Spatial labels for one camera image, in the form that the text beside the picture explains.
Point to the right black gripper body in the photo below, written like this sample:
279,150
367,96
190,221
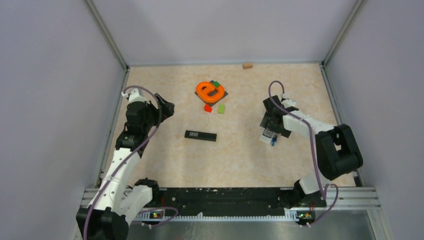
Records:
277,129

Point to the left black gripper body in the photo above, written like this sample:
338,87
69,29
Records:
164,110

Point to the black remote control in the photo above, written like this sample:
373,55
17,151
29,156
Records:
198,135

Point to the white remote control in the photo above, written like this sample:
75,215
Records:
267,136

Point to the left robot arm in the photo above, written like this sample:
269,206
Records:
110,213

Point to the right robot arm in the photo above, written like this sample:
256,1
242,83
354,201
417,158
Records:
335,148

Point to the red block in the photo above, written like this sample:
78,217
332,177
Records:
208,108

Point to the small wooden block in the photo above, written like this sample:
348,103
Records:
247,65

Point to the light green block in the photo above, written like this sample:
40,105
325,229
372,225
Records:
221,109

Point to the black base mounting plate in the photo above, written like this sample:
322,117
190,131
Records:
233,201

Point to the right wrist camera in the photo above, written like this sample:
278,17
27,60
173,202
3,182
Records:
287,102

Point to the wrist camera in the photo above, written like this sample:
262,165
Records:
287,102
134,95

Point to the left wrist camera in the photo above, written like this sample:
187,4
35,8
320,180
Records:
134,95

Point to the orange plastic ring toy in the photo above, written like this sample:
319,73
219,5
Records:
210,92

